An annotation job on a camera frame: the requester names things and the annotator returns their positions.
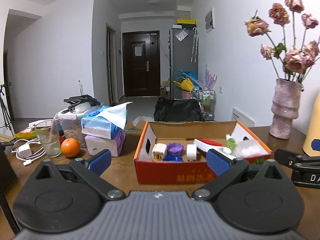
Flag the green plastic bottle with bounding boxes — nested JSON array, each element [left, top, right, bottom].
[[226, 134, 238, 151]]

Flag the white plastic container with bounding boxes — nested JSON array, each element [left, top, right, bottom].
[[232, 139, 268, 159]]

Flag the red lint brush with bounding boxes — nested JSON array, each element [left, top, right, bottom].
[[194, 139, 235, 160]]

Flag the white tape roll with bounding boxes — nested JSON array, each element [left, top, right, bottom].
[[186, 144, 197, 161]]

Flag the blue round lid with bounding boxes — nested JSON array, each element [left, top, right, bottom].
[[163, 155, 183, 162]]

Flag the white plug adapter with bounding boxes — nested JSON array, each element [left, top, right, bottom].
[[152, 143, 167, 162]]

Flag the purple tissue pack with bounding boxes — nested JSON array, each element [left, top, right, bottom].
[[85, 129, 125, 157]]

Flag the orange fruit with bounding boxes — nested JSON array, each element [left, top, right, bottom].
[[61, 138, 80, 158]]

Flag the blue tissue pack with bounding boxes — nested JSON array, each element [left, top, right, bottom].
[[81, 102, 132, 139]]

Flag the clear food container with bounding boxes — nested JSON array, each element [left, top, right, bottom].
[[57, 106, 100, 148]]

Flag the glass cup with straw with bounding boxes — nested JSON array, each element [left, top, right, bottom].
[[35, 119, 61, 158]]

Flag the red cardboard box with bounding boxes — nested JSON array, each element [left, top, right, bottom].
[[134, 121, 272, 185]]

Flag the black device on container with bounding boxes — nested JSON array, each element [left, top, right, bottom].
[[63, 94, 101, 109]]

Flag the metal trolley rack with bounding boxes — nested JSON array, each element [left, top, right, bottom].
[[193, 89, 216, 121]]

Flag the black bag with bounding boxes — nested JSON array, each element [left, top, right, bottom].
[[153, 97, 205, 122]]

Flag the pink ceramic vase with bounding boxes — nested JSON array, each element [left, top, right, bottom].
[[270, 79, 302, 140]]

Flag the dried pink roses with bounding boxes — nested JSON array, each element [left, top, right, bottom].
[[244, 0, 319, 83]]

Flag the dark entrance door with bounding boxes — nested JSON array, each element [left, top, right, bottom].
[[123, 30, 161, 97]]

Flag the grey refrigerator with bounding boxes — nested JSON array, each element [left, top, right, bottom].
[[169, 28, 198, 99]]

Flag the white charger with cables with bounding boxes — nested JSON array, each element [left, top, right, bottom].
[[10, 138, 46, 166]]

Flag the camera tripod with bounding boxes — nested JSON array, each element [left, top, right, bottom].
[[0, 82, 16, 133]]

